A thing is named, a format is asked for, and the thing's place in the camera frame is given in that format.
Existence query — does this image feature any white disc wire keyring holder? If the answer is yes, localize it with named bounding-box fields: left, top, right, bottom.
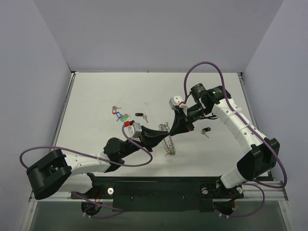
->
left=158, top=122, right=176, bottom=156

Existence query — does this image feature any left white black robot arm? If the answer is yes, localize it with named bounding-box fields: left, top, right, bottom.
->
left=26, top=123, right=170, bottom=200

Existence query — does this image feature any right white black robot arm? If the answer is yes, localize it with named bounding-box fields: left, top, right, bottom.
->
left=169, top=83, right=280, bottom=197

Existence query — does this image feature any black tag silver key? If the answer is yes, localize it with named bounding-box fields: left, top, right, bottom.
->
left=135, top=113, right=148, bottom=123

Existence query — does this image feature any green key tag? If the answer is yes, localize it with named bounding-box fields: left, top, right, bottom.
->
left=120, top=114, right=130, bottom=122

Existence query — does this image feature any blue key tag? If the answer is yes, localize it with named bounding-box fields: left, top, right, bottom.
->
left=116, top=112, right=122, bottom=121

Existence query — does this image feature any red tag key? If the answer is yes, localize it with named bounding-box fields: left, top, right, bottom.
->
left=112, top=105, right=121, bottom=115

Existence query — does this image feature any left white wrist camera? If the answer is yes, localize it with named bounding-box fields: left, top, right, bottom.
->
left=124, top=121, right=142, bottom=139

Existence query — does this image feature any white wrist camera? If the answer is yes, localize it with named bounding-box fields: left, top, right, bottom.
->
left=169, top=96, right=184, bottom=110
left=124, top=121, right=142, bottom=139

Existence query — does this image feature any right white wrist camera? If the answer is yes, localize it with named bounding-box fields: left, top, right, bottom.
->
left=169, top=96, right=184, bottom=110

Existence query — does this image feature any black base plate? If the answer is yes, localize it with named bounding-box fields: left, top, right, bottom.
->
left=71, top=175, right=244, bottom=212

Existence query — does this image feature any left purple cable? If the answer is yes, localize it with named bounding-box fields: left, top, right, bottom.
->
left=19, top=125, right=154, bottom=219

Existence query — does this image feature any purple cable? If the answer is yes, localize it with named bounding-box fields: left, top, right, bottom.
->
left=19, top=125, right=154, bottom=219
left=183, top=61, right=288, bottom=218

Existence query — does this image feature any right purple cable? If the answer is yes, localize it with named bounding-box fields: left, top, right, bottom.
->
left=183, top=61, right=288, bottom=218

